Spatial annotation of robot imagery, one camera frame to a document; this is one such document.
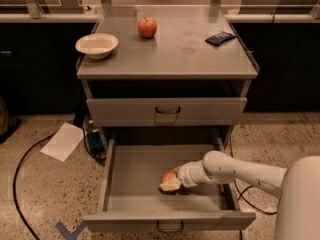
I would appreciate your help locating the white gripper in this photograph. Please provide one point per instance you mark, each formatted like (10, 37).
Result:
(185, 176)

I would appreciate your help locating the orange fruit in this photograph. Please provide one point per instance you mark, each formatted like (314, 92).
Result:
(168, 176)

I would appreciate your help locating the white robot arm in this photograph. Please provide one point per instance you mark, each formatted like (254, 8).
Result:
(297, 188)

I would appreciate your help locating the open grey lower drawer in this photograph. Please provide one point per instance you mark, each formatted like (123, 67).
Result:
(131, 201)

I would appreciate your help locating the closed grey upper drawer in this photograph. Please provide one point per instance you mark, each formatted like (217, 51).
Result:
(132, 112)

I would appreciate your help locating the grey drawer cabinet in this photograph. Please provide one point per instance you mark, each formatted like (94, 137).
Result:
(175, 63)

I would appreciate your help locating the blue power box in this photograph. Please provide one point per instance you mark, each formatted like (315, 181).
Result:
(94, 142)

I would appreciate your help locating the white paper sheet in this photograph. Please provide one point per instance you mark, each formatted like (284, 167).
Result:
(63, 142)

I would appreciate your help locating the blue tape floor marker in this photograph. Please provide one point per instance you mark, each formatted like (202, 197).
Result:
(70, 235)

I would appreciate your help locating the dark blue snack packet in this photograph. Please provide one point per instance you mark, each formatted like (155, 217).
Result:
(220, 38)

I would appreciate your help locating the red apple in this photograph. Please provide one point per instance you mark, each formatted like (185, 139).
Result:
(147, 27)

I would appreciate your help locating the white bowl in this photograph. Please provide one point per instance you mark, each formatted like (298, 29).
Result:
(97, 45)

